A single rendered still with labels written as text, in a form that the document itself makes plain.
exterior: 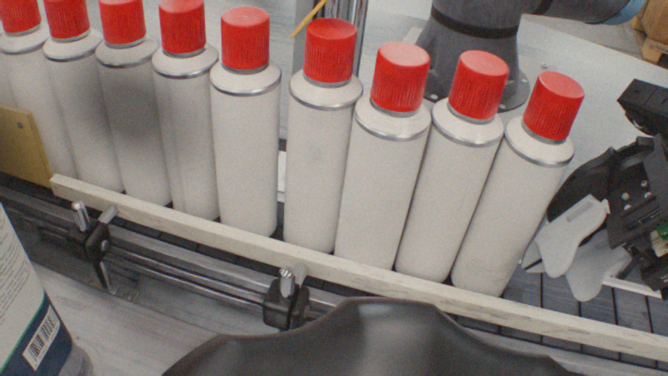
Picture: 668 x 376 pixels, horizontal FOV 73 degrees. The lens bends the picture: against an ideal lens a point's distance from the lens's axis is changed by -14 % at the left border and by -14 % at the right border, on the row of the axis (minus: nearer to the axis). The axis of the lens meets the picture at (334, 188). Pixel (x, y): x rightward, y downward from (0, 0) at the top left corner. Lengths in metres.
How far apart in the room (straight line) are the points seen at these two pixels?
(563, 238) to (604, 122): 0.51
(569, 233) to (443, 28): 0.34
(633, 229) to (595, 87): 0.65
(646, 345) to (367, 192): 0.26
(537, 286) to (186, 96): 0.34
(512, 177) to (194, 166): 0.25
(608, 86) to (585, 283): 0.64
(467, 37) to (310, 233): 0.32
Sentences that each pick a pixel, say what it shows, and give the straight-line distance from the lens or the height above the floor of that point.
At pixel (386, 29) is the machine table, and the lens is 0.95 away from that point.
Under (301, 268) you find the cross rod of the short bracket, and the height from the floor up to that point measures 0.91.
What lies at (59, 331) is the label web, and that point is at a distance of 0.36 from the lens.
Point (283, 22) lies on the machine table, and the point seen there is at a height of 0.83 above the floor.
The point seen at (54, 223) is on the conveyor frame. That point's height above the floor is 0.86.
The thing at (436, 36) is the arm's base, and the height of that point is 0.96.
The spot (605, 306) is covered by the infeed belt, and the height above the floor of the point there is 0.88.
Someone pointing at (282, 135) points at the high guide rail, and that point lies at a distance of 0.44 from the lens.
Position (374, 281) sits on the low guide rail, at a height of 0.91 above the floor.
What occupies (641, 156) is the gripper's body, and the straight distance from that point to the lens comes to 0.37.
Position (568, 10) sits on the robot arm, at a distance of 0.66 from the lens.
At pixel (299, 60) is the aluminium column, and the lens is 0.50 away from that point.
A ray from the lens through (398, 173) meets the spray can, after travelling 0.34.
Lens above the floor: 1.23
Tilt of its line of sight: 43 degrees down
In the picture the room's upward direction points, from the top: 7 degrees clockwise
